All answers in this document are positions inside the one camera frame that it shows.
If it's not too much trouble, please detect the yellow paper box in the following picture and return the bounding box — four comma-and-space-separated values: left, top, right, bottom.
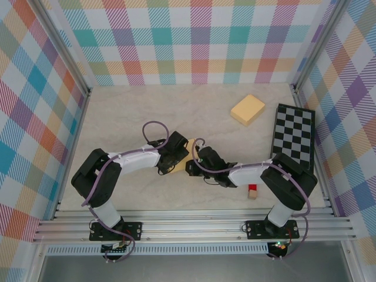
171, 137, 198, 174
230, 93, 267, 127

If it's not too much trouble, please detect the black and grey checkerboard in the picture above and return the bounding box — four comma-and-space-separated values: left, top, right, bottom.
269, 102, 317, 173

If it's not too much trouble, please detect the small circuit board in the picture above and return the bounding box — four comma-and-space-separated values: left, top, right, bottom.
101, 242, 130, 254
270, 240, 290, 252

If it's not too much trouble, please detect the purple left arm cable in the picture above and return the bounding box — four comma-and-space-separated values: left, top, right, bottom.
81, 120, 170, 264

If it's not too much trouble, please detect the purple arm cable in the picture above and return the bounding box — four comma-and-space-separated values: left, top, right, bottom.
81, 120, 170, 264
191, 137, 312, 260

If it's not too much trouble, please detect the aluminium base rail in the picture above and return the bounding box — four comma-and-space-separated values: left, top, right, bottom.
32, 209, 358, 243

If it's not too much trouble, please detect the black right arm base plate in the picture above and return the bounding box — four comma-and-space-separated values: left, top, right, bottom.
245, 220, 300, 240

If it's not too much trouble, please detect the white slotted cable duct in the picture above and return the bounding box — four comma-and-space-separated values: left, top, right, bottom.
46, 242, 270, 256

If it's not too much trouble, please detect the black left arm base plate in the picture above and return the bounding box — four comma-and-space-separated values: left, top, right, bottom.
89, 221, 143, 241

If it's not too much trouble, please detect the aluminium side rail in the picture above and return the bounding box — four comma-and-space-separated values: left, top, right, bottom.
290, 85, 335, 217
52, 88, 92, 221

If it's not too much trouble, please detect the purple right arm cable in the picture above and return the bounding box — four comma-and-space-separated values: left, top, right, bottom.
191, 137, 312, 260

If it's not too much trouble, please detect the aluminium corner post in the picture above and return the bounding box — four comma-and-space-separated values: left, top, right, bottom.
31, 0, 92, 98
290, 0, 349, 95

